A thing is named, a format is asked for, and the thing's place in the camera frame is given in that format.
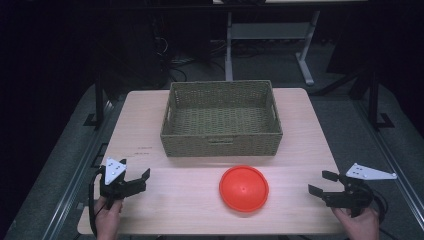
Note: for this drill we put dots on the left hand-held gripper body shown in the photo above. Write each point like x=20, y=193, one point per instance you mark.
x=112, y=171

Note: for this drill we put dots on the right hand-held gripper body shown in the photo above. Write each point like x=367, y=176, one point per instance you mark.
x=355, y=196

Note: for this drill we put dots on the orange plastic bowl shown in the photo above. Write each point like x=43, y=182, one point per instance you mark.
x=244, y=189

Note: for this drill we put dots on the green woven basket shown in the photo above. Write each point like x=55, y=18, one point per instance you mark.
x=220, y=121

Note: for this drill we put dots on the person's right hand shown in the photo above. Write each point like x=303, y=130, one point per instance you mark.
x=360, y=226

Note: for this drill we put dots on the person's left hand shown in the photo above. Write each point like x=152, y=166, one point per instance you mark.
x=107, y=218

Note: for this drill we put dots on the black metal stand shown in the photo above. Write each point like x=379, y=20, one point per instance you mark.
x=98, y=103
x=375, y=103

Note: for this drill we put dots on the aluminium floor rail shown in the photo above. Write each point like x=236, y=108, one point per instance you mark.
x=78, y=173
x=391, y=156

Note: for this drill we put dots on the grey metal desk frame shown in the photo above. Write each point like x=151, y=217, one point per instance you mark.
x=270, y=31

